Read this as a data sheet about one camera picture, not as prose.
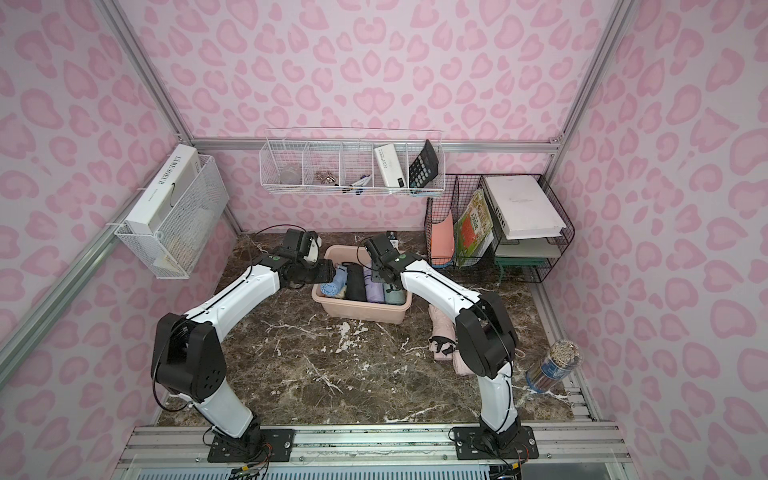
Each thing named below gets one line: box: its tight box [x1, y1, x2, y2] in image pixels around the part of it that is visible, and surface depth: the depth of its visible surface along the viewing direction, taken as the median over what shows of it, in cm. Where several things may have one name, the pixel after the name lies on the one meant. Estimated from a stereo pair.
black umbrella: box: [342, 262, 367, 302], surface depth 97 cm
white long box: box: [124, 144, 201, 235], surface depth 71 cm
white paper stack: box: [484, 175, 567, 240], surface depth 97 cm
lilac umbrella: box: [363, 264, 385, 302], surface depth 95 cm
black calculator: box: [408, 139, 439, 188], surface depth 93 cm
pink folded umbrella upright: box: [428, 304, 456, 361], surface depth 89 cm
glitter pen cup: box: [525, 340, 582, 393], surface depth 71 cm
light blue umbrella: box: [320, 266, 348, 297], surface depth 90 cm
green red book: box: [454, 189, 494, 268], surface depth 103 cm
